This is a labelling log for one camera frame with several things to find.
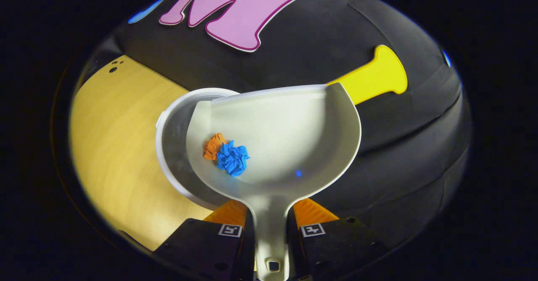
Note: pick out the orange paper ball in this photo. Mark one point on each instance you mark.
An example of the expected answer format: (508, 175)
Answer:
(212, 146)

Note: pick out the white plastic dustpan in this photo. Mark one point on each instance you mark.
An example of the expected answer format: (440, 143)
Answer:
(294, 138)

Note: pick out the black backdrop cloth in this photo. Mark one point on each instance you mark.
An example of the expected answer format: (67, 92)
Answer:
(336, 28)

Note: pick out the blue paper ball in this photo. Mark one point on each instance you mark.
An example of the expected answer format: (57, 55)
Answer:
(232, 159)

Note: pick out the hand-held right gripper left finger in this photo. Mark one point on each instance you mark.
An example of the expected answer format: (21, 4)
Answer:
(201, 251)

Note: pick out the white ribbed garbage bin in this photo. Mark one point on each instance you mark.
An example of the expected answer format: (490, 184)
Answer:
(172, 146)

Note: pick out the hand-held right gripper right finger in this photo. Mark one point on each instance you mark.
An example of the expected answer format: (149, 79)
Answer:
(336, 249)

